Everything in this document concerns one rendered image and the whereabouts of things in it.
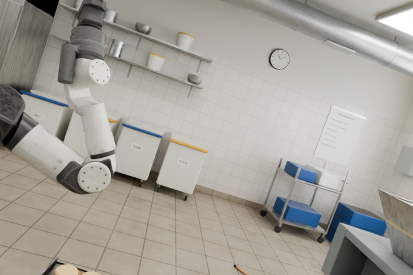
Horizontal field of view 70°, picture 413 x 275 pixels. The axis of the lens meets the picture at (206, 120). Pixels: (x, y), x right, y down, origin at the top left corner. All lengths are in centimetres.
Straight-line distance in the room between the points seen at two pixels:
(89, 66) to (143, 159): 330
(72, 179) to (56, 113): 341
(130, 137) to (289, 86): 256
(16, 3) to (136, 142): 208
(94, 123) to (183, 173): 330
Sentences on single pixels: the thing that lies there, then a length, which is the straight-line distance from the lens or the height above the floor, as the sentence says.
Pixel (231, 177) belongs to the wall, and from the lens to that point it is 486.
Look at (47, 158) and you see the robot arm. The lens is 82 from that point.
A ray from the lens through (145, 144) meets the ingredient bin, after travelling 399.
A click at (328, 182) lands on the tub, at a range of 464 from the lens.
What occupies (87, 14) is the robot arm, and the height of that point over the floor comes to 150.
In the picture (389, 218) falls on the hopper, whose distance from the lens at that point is 94.
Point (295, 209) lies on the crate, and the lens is 455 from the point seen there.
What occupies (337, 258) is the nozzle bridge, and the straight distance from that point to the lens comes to 101.
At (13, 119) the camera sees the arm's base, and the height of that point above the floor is 121.
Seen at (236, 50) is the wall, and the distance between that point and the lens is 471.
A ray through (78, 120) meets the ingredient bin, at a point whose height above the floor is 62.
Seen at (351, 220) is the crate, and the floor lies 47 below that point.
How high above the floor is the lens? 139
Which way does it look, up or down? 3 degrees down
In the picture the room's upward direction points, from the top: 19 degrees clockwise
